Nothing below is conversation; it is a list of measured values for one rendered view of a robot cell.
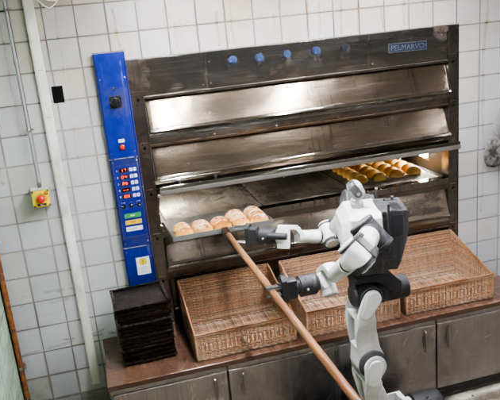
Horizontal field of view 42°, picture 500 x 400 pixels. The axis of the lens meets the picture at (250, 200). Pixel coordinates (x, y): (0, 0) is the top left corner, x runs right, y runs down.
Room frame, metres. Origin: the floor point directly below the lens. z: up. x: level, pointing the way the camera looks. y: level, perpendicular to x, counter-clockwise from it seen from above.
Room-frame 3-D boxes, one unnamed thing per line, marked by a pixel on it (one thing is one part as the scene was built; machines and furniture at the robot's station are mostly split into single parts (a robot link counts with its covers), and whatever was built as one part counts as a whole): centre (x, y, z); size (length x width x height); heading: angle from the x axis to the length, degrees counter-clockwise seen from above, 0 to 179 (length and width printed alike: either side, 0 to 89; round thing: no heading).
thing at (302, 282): (2.43, -0.15, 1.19); 0.12 x 0.10 x 0.13; 103
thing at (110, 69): (4.30, 0.87, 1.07); 1.93 x 0.16 x 2.15; 14
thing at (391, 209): (2.77, -0.54, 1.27); 0.34 x 0.30 x 0.36; 179
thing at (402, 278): (2.79, -0.57, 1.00); 0.28 x 0.13 x 0.18; 103
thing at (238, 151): (3.65, -0.37, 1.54); 1.79 x 0.11 x 0.19; 104
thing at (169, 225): (3.39, 0.19, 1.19); 0.55 x 0.36 x 0.03; 104
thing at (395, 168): (4.21, -0.83, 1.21); 0.61 x 0.48 x 0.06; 14
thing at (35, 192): (3.25, 1.08, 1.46); 0.10 x 0.07 x 0.10; 104
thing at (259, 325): (3.25, 0.14, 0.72); 0.56 x 0.49 x 0.28; 104
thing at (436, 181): (3.67, -0.36, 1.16); 1.80 x 0.06 x 0.04; 104
